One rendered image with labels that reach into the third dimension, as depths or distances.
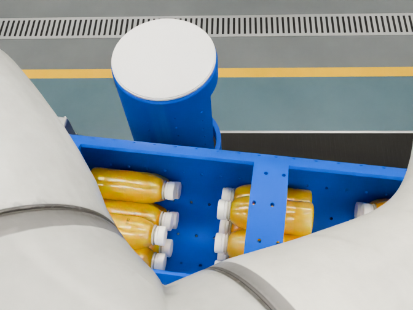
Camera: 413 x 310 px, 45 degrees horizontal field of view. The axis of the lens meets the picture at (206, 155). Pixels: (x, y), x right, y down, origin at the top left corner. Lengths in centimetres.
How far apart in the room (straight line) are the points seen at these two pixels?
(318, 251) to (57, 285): 10
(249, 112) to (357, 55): 68
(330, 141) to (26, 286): 211
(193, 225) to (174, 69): 41
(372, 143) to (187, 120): 114
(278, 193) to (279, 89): 171
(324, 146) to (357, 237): 201
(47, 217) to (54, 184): 2
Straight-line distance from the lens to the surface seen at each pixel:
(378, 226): 24
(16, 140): 21
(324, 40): 281
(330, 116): 250
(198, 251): 114
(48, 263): 17
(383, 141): 230
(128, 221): 99
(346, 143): 226
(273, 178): 91
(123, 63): 134
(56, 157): 22
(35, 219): 19
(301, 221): 95
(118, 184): 104
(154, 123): 134
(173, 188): 104
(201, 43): 136
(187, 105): 129
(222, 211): 96
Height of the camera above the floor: 203
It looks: 60 degrees down
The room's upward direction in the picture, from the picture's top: 5 degrees counter-clockwise
